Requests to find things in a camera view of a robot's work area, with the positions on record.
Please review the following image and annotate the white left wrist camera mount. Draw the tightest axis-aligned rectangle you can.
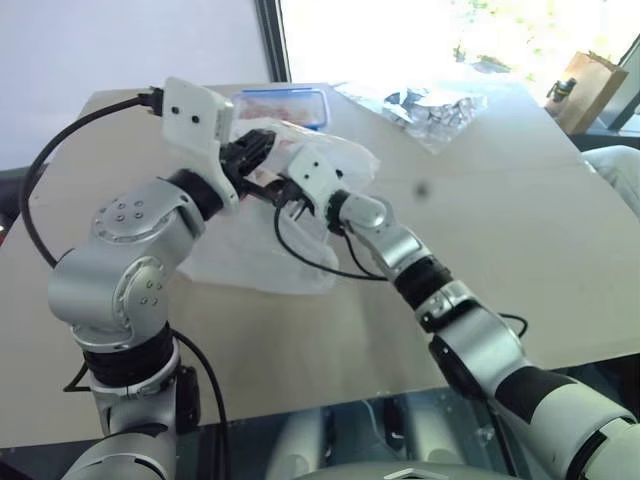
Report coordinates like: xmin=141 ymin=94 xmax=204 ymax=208
xmin=161 ymin=76 xmax=239 ymax=212

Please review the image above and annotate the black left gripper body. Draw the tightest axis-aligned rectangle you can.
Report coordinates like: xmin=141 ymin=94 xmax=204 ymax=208
xmin=219 ymin=142 xmax=261 ymax=190

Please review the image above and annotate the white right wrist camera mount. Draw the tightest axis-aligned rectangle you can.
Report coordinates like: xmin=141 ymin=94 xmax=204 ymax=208
xmin=286 ymin=145 xmax=346 ymax=212

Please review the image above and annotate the white fabric bundle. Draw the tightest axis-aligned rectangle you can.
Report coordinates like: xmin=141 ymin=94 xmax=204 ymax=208
xmin=581 ymin=144 xmax=640 ymax=224

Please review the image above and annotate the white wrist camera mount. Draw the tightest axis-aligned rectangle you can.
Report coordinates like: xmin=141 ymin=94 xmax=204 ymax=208
xmin=286 ymin=145 xmax=346 ymax=212
xmin=161 ymin=76 xmax=239 ymax=212

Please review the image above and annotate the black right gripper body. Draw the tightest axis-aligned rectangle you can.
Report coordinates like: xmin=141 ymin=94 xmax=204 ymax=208
xmin=272 ymin=177 xmax=321 ymax=215

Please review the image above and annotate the crumpled silver foil bag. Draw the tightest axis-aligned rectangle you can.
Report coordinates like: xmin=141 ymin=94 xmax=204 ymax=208
xmin=331 ymin=81 xmax=489 ymax=157

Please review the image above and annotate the black left upper arm cable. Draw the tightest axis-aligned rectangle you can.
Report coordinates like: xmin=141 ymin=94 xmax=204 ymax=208
xmin=168 ymin=328 xmax=232 ymax=480

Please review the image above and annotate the small black yellow object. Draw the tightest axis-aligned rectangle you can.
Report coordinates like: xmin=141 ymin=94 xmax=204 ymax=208
xmin=548 ymin=77 xmax=577 ymax=100

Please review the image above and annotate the black object at table side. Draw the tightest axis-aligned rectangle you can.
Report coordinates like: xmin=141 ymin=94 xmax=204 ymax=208
xmin=0 ymin=166 xmax=32 ymax=247

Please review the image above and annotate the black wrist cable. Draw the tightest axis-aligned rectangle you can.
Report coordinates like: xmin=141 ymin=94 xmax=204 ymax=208
xmin=18 ymin=91 xmax=166 ymax=267
xmin=273 ymin=203 xmax=397 ymax=281

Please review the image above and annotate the brown paper bag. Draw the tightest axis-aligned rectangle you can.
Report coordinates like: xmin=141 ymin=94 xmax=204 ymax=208
xmin=543 ymin=49 xmax=630 ymax=137

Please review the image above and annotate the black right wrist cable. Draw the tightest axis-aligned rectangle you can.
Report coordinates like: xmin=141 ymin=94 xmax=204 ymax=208
xmin=273 ymin=203 xmax=397 ymax=281

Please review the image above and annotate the clear box with blue lid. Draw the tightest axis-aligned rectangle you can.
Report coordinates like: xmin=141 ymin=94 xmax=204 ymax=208
xmin=231 ymin=88 xmax=332 ymax=133

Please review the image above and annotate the dark window frame post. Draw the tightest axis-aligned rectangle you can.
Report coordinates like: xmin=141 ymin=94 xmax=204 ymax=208
xmin=254 ymin=0 xmax=294 ymax=84

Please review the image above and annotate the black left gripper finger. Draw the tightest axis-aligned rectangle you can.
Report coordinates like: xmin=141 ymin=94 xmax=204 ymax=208
xmin=240 ymin=128 xmax=279 ymax=160
xmin=247 ymin=149 xmax=275 ymax=177

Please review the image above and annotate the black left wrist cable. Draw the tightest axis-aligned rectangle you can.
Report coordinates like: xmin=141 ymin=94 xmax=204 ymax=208
xmin=18 ymin=91 xmax=166 ymax=267

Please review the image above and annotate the translucent white plastic bag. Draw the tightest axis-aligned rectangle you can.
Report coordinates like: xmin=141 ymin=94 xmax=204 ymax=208
xmin=177 ymin=118 xmax=382 ymax=297

